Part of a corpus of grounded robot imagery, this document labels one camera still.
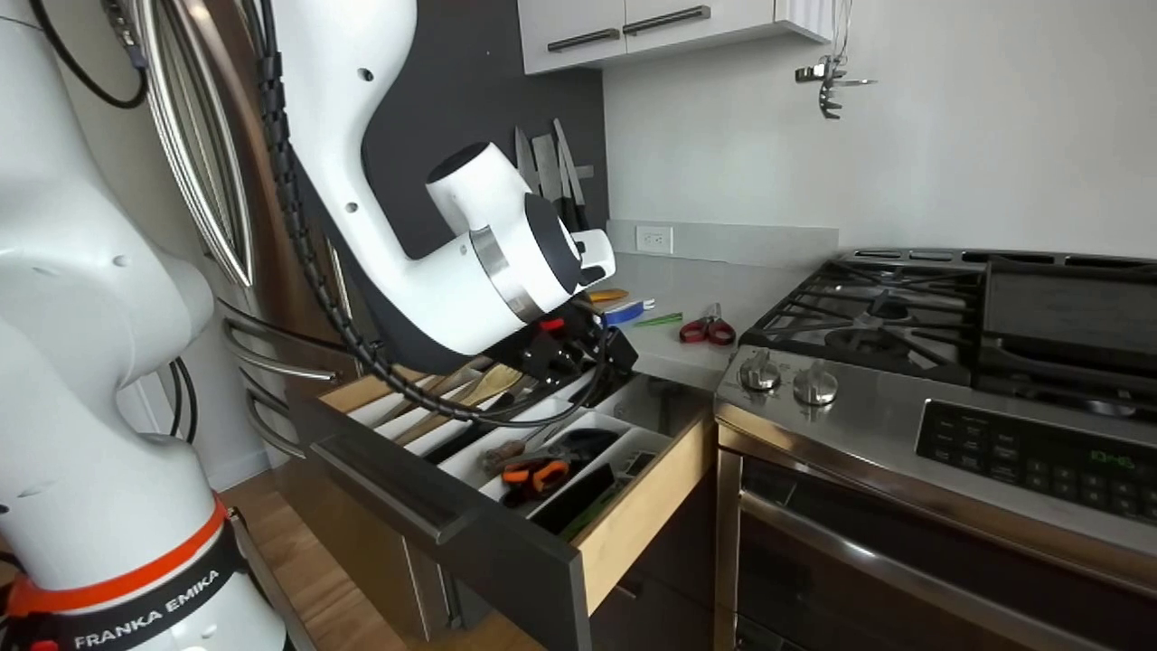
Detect white wall outlet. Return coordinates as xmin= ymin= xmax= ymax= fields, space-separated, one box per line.
xmin=634 ymin=222 xmax=680 ymax=257

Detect stainless steel refrigerator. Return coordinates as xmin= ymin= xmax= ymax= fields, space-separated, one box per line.
xmin=118 ymin=0 xmax=410 ymax=465

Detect white cutlery organizer tray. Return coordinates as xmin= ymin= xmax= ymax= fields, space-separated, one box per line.
xmin=346 ymin=358 xmax=680 ymax=540

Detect open wooden kitchen drawer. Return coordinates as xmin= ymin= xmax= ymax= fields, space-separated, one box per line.
xmin=286 ymin=348 xmax=721 ymax=651

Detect wooden spoon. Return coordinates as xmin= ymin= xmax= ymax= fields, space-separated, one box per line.
xmin=393 ymin=358 xmax=533 ymax=448

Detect stainless steel gas range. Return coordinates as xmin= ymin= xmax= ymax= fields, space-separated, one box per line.
xmin=709 ymin=247 xmax=1157 ymax=651

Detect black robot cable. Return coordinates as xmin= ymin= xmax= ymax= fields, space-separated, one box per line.
xmin=30 ymin=0 xmax=606 ymax=446

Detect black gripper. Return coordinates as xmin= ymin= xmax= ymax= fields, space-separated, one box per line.
xmin=515 ymin=304 xmax=642 ymax=393

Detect black stove griddle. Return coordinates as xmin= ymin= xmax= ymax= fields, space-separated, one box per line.
xmin=971 ymin=257 xmax=1157 ymax=376

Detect silver stove knob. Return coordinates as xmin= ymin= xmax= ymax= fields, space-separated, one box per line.
xmin=792 ymin=360 xmax=846 ymax=413
xmin=738 ymin=349 xmax=783 ymax=398

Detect white upper cabinet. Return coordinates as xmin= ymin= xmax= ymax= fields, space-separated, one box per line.
xmin=518 ymin=0 xmax=838 ymax=78

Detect hanging metal utensils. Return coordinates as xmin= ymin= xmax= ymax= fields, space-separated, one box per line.
xmin=792 ymin=0 xmax=880 ymax=122

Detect orange and black tool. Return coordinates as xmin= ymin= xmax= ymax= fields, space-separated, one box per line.
xmin=499 ymin=448 xmax=574 ymax=500

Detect black and red scissors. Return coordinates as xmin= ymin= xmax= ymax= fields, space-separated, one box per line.
xmin=677 ymin=304 xmax=740 ymax=349

